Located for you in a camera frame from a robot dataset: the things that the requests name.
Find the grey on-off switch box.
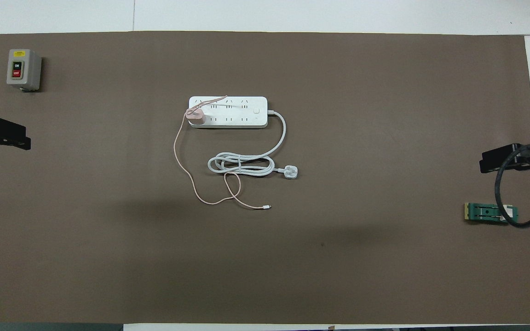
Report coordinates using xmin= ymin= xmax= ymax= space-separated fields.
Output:
xmin=6 ymin=49 xmax=42 ymax=93

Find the white power strip with cord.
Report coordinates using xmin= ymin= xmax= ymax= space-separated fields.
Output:
xmin=188 ymin=95 xmax=299 ymax=180

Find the brown table mat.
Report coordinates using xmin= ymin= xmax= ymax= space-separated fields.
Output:
xmin=0 ymin=31 xmax=530 ymax=325

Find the green circuit board module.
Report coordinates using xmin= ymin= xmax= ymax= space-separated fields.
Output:
xmin=464 ymin=202 xmax=519 ymax=226

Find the pink charger adapter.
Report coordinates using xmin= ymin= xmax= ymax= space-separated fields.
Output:
xmin=186 ymin=108 xmax=207 ymax=126

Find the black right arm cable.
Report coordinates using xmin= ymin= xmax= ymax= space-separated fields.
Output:
xmin=495 ymin=142 xmax=530 ymax=228

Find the pink charging cable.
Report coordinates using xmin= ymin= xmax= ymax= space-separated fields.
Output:
xmin=173 ymin=95 xmax=272 ymax=211

